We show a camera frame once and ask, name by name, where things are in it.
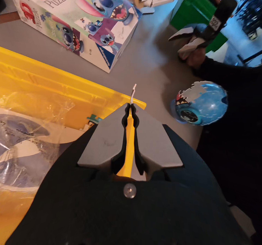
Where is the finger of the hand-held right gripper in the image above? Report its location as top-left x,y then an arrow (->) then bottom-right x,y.
168,27 -> 195,42
178,37 -> 205,60

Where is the blue round ball stand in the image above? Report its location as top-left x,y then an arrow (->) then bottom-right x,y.
169,99 -> 187,125

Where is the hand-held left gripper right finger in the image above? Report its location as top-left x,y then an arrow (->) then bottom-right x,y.
130,103 -> 183,175

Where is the clear plastic bag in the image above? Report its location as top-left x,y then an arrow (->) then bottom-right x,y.
0,92 -> 82,190

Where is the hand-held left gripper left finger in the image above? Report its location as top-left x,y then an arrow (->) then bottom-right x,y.
77,103 -> 131,175

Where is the person's right forearm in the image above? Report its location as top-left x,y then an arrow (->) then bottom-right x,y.
191,56 -> 262,110

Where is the white puzzle piece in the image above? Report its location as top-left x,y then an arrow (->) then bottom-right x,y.
130,83 -> 137,106

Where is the blue puzzle ball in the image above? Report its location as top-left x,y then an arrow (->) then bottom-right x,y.
172,81 -> 228,126

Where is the yellow plastic bin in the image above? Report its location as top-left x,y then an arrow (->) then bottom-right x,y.
0,47 -> 147,245

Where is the teal puzzle piece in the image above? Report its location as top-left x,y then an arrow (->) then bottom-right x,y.
87,114 -> 103,125

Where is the green plastic bin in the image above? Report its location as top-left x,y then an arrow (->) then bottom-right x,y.
170,0 -> 228,53

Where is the printed puzzle box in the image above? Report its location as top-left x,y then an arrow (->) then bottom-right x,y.
5,0 -> 143,74

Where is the person's right hand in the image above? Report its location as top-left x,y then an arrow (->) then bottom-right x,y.
185,47 -> 207,68

